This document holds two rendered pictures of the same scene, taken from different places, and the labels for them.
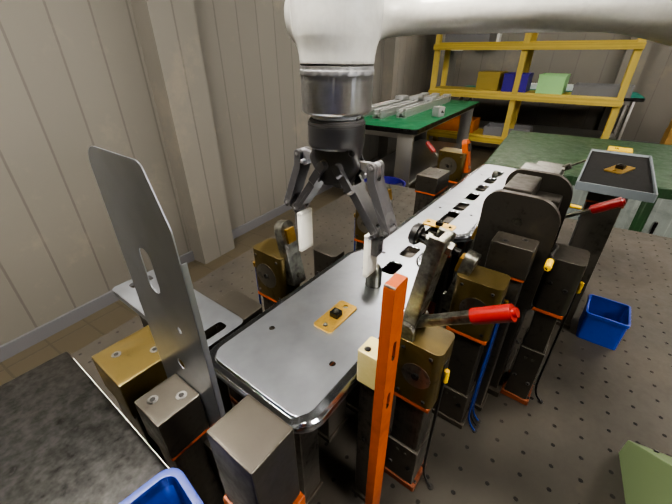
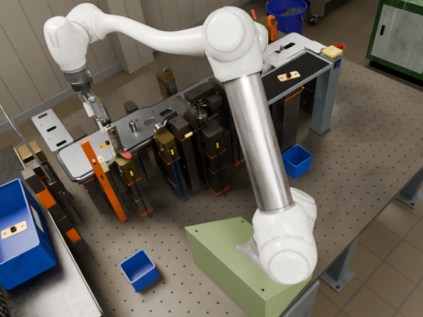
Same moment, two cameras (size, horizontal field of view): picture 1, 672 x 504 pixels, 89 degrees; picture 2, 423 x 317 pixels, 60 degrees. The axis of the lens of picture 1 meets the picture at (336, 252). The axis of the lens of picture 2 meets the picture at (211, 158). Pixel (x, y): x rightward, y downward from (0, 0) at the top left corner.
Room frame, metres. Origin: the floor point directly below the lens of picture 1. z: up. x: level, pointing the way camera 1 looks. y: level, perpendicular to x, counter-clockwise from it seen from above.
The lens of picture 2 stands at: (-0.42, -0.82, 2.07)
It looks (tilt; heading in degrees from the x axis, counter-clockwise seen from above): 48 degrees down; 22
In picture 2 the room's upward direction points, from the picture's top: 8 degrees counter-clockwise
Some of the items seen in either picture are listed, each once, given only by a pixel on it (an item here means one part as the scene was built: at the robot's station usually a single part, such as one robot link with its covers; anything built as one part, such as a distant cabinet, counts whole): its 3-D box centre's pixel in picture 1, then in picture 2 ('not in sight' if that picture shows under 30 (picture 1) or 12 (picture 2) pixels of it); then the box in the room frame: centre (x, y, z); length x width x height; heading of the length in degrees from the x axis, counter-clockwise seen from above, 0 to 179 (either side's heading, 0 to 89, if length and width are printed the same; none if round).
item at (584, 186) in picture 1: (616, 170); (287, 77); (0.83, -0.69, 1.16); 0.37 x 0.14 x 0.02; 143
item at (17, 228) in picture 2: not in sight; (13, 229); (0.00, 0.11, 1.04); 0.08 x 0.04 x 0.01; 133
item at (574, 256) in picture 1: (547, 333); (218, 163); (0.55, -0.45, 0.89); 0.09 x 0.08 x 0.38; 53
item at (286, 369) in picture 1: (439, 223); (200, 93); (0.86, -0.29, 1.00); 1.38 x 0.22 x 0.02; 143
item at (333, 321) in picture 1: (335, 314); (107, 143); (0.47, 0.00, 1.01); 0.08 x 0.04 x 0.01; 143
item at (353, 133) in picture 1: (336, 151); (84, 88); (0.47, 0.00, 1.29); 0.08 x 0.07 x 0.09; 53
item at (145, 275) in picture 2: not in sight; (140, 270); (0.08, -0.25, 0.75); 0.11 x 0.10 x 0.09; 143
